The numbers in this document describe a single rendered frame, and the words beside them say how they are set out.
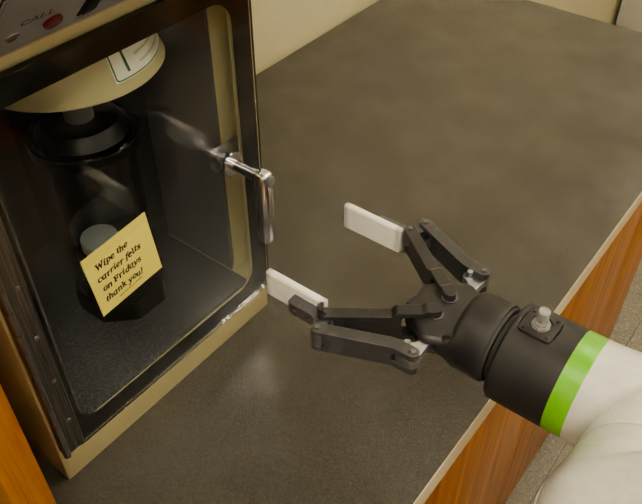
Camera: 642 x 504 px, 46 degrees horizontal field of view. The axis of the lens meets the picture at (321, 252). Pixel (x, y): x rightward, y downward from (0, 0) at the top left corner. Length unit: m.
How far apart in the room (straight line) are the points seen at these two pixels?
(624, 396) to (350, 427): 0.34
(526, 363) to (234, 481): 0.35
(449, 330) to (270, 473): 0.27
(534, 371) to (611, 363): 0.06
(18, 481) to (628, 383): 0.47
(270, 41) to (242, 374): 0.78
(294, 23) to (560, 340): 1.05
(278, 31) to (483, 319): 0.98
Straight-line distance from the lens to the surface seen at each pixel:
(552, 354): 0.63
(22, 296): 0.66
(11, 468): 0.64
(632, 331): 2.37
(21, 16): 0.49
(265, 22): 1.48
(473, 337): 0.65
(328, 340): 0.66
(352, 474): 0.83
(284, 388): 0.89
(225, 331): 0.93
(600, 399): 0.62
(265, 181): 0.74
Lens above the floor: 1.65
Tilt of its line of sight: 43 degrees down
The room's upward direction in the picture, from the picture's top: straight up
